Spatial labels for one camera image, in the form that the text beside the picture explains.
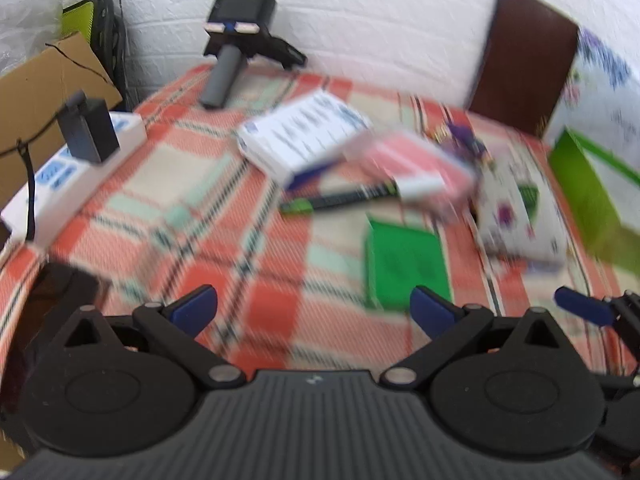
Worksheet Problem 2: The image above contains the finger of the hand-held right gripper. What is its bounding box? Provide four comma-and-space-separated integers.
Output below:
554, 287, 640, 363

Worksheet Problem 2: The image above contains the white floral pouch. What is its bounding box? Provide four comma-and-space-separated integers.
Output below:
470, 145, 568, 271

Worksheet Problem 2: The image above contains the white and blue box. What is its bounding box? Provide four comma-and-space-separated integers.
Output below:
236, 89, 376, 193

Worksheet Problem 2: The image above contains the brown chair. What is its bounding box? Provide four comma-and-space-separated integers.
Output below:
467, 0, 581, 136

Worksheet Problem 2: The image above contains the pink box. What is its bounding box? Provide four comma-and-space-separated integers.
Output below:
345, 130, 476, 221

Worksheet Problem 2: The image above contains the cardboard box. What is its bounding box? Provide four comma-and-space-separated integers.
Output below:
0, 32, 123, 201

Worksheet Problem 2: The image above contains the green black mesh chair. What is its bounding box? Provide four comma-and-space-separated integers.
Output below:
60, 0, 131, 111

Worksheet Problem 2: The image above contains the green and white box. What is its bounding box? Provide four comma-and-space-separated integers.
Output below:
547, 129, 640, 276

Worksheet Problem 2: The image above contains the white power strip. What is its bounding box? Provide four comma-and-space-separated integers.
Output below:
0, 112, 147, 246

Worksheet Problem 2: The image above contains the purple trinket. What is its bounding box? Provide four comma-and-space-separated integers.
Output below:
425, 120, 496, 171

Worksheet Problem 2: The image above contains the clear plastic wrap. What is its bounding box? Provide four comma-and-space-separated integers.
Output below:
0, 0, 81, 78

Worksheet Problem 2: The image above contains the white printed cloth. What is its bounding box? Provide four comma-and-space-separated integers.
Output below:
542, 27, 640, 171

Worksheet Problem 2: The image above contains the plaid tablecloth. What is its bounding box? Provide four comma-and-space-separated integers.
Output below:
0, 62, 640, 396

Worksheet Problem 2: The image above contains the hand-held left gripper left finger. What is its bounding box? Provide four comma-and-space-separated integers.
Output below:
47, 284, 247, 390

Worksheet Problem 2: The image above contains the black cable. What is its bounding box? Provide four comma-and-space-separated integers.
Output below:
0, 42, 116, 241

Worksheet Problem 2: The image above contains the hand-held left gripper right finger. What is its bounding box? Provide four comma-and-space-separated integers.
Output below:
381, 286, 576, 388

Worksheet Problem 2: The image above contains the green and black pen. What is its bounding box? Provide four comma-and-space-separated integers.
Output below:
279, 182, 401, 216

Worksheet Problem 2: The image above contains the black power adapter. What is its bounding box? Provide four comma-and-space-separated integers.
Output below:
55, 91, 121, 163

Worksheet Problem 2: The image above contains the green notebook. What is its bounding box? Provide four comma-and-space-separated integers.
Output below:
364, 215, 453, 311

